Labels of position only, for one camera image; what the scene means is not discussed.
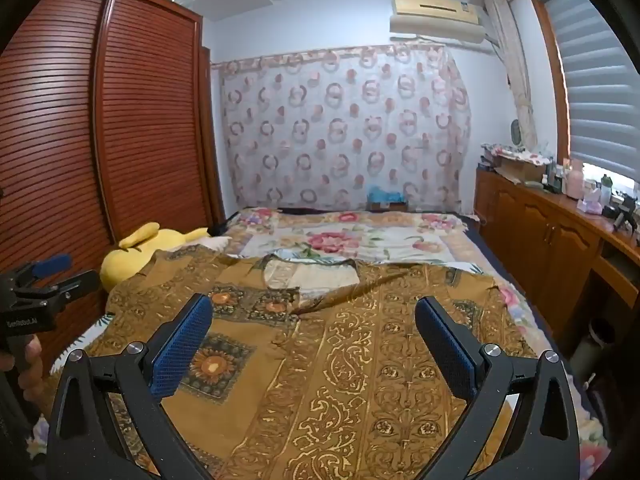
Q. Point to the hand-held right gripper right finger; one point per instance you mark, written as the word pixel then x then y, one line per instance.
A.
pixel 446 352

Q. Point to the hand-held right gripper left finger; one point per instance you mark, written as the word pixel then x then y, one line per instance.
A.
pixel 182 352

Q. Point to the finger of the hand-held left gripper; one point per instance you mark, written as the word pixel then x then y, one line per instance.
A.
pixel 75 282
pixel 52 265

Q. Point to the brown patterned shirt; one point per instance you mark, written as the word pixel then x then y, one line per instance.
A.
pixel 340 360

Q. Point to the person's left hand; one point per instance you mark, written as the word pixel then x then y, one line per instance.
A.
pixel 29 362

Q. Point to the yellow plush toy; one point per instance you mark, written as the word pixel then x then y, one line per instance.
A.
pixel 130 265

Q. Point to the wooden louvered wardrobe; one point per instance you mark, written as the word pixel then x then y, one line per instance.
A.
pixel 60 135

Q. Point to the low wooden cabinet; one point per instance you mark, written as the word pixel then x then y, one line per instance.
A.
pixel 540 240

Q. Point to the dark round container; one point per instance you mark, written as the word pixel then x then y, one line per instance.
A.
pixel 592 342

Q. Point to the small cardboard box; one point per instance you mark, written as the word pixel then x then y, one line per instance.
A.
pixel 387 206

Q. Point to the floral bedsheet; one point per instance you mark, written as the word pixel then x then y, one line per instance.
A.
pixel 325 240

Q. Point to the blue cloth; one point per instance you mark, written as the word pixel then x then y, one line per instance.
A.
pixel 385 194

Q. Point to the open cardboard box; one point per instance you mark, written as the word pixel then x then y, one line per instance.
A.
pixel 522 170

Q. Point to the pink box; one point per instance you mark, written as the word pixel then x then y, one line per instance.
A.
pixel 590 206

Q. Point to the floral cloth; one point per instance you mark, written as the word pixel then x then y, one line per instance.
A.
pixel 515 151

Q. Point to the pink bottle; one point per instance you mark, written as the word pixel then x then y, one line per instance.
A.
pixel 575 180

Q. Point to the small black tripod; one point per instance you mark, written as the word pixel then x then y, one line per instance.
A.
pixel 625 212

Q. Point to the green bottle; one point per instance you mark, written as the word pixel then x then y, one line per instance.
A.
pixel 606 189

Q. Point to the small round mirror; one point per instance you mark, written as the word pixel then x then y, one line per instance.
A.
pixel 516 132

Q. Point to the grey window blind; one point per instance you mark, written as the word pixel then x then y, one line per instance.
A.
pixel 600 85

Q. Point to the window with grey blind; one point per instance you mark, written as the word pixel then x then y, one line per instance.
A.
pixel 550 60

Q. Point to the beige air conditioner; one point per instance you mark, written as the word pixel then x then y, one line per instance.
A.
pixel 435 15

